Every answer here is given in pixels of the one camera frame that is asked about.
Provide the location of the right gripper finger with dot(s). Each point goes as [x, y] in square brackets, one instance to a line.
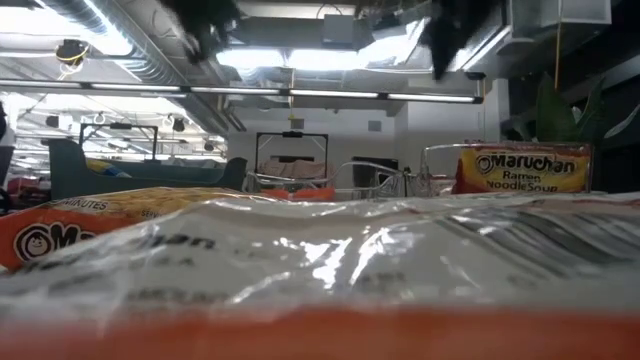
[450, 35]

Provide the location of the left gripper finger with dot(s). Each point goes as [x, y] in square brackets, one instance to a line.
[200, 30]

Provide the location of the red Maruchan noodle packet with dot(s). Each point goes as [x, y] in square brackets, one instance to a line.
[525, 170]

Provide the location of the blue Maruchan noodle packet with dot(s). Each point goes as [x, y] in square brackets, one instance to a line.
[107, 167]

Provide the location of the orange Maruchan noodle packet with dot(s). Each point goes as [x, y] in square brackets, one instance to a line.
[75, 220]
[300, 194]
[320, 260]

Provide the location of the green plant in white pot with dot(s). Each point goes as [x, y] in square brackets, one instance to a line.
[552, 115]

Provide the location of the long ceiling light strip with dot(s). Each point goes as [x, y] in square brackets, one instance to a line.
[330, 93]

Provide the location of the black monitor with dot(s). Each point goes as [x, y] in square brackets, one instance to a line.
[375, 170]

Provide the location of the person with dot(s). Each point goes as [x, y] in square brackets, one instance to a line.
[4, 137]

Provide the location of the silver ventilation duct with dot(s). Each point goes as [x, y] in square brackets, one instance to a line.
[125, 35]

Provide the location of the grey wall vent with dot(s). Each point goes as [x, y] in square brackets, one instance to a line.
[374, 125]

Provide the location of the black metal station frame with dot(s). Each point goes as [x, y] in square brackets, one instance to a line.
[118, 126]
[292, 134]

